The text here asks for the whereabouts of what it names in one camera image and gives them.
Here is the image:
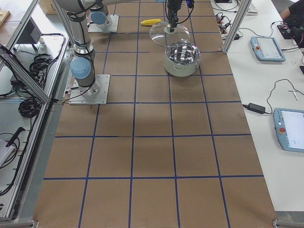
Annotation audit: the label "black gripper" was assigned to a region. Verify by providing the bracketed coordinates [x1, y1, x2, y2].
[166, 0, 182, 32]

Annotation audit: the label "glass pot lid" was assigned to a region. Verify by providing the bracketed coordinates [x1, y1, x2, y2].
[149, 21, 190, 47]

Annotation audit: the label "yellow corn cob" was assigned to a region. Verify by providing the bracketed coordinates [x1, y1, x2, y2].
[140, 19, 162, 26]

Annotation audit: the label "person forearm dark sleeve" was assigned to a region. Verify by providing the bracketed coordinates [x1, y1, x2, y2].
[280, 0, 304, 24]

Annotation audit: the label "white steel cooking pot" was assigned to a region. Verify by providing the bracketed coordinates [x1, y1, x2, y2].
[164, 41, 201, 77]

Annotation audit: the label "far teach pendant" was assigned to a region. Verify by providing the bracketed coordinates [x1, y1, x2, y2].
[250, 37, 285, 62]

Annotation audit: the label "teach pendant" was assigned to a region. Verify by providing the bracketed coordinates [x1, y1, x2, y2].
[250, 37, 285, 62]
[273, 108, 304, 153]

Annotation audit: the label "cardboard box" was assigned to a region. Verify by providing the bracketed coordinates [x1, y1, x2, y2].
[38, 0, 57, 15]

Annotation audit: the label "black power brick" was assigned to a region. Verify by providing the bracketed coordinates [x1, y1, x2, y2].
[247, 103, 266, 114]

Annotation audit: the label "grey control box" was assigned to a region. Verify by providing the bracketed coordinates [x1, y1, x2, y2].
[16, 17, 42, 50]

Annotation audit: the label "white t-shaped tool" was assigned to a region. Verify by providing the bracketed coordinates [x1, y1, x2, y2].
[288, 90, 299, 100]

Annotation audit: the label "near teach pendant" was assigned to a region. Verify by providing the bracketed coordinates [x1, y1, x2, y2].
[273, 108, 304, 153]

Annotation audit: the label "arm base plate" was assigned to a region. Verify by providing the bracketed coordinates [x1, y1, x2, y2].
[68, 74, 111, 105]
[88, 13, 119, 33]

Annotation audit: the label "aluminium frame post right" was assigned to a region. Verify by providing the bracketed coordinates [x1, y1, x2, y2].
[222, 0, 251, 54]

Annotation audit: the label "aluminium frame rail left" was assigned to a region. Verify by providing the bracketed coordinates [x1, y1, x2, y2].
[0, 45, 51, 103]

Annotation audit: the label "coiled black cables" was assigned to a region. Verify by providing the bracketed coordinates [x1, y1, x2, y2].
[18, 53, 59, 119]

